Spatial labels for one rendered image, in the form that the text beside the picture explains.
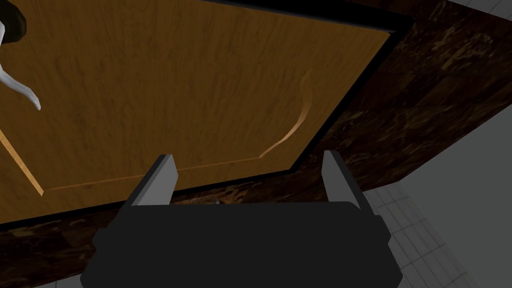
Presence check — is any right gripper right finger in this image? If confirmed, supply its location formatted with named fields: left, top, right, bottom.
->
left=321, top=149, right=363, bottom=210

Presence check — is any brown wooden door leaf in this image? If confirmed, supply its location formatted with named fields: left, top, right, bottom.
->
left=0, top=0, right=392, bottom=225

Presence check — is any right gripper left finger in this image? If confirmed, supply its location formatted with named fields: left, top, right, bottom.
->
left=130, top=153, right=179, bottom=207

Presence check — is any silver and black door handle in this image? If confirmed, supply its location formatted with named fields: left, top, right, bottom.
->
left=0, top=5, right=42, bottom=111

